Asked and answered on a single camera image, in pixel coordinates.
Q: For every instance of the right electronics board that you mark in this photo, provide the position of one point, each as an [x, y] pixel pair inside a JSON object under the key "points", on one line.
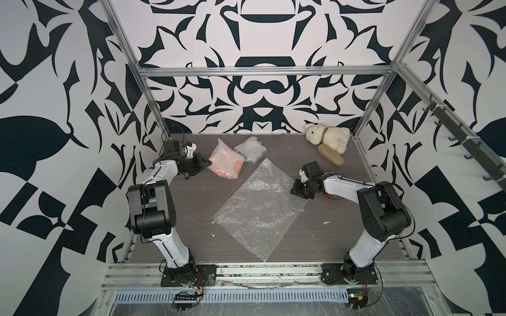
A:
{"points": [[357, 298]]}

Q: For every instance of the orange bubble plate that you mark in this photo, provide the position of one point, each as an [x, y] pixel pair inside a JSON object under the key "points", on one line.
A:
{"points": [[226, 163]]}

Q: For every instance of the clear bubble wrap sheet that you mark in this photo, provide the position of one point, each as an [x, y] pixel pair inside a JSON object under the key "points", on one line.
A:
{"points": [[261, 211]]}

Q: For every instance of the white plush bunny toy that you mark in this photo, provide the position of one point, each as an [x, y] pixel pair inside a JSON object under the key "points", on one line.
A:
{"points": [[336, 138]]}

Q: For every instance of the black wall hook rail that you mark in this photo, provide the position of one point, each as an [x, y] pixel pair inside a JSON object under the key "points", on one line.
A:
{"points": [[463, 135]]}

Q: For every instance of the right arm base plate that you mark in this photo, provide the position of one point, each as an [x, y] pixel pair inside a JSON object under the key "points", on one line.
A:
{"points": [[348, 273]]}

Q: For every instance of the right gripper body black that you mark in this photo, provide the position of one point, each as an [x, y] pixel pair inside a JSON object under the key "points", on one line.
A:
{"points": [[302, 189]]}

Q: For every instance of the tan wooden brush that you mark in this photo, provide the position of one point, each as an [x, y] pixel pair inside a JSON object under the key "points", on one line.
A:
{"points": [[331, 155]]}

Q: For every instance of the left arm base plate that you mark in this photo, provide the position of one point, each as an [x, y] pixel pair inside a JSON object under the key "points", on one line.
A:
{"points": [[197, 275]]}

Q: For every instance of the electronics board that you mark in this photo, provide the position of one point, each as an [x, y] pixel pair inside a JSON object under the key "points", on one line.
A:
{"points": [[187, 300], [357, 298]]}

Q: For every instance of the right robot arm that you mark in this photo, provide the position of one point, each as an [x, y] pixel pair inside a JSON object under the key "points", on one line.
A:
{"points": [[383, 214]]}

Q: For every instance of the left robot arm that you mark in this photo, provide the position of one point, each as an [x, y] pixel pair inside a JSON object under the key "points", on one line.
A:
{"points": [[152, 210]]}

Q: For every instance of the aluminium frame rail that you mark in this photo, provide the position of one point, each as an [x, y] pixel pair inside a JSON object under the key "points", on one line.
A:
{"points": [[265, 71]]}

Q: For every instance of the left electronics board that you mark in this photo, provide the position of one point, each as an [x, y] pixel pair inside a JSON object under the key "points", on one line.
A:
{"points": [[187, 300]]}

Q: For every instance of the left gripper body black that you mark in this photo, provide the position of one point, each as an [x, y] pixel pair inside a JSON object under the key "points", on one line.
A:
{"points": [[192, 167]]}

